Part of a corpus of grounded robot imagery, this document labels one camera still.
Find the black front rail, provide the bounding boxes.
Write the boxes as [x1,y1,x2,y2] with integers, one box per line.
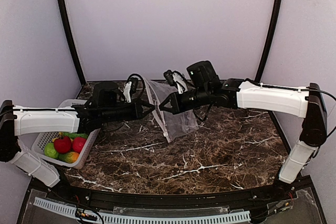
[35,175,315,211]

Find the clear zip top bag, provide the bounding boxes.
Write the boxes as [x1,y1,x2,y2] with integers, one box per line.
[144,79,199,143]

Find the red toy fruit front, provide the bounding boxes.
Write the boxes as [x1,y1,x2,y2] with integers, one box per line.
[72,137,86,153]

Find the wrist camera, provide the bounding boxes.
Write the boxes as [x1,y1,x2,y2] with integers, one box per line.
[163,69,195,95]
[123,73,145,103]

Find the white plastic basket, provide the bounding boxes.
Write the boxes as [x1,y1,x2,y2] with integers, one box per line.
[31,99,102,170]

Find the white slotted cable duct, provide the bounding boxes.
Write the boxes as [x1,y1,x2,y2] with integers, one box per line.
[34,197,251,224]

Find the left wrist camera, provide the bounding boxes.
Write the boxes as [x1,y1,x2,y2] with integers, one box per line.
[123,73,145,103]

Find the black frame post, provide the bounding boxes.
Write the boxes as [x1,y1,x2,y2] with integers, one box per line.
[57,0,86,87]
[255,0,282,82]

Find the red toy tomato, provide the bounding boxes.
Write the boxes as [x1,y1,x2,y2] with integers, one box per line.
[54,136,72,154]

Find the black right frame post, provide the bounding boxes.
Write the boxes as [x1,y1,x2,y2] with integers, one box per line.
[255,0,282,82]

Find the black left frame post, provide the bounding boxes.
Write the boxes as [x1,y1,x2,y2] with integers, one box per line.
[57,0,86,87]

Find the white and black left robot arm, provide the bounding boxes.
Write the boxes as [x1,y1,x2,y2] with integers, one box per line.
[1,81,155,188]

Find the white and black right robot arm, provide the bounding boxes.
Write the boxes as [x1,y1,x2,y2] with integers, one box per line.
[159,60,333,184]

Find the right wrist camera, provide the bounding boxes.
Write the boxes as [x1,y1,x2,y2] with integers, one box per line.
[163,69,195,95]

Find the green orange toy mango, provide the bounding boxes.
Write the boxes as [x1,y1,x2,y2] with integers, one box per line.
[58,152,79,164]

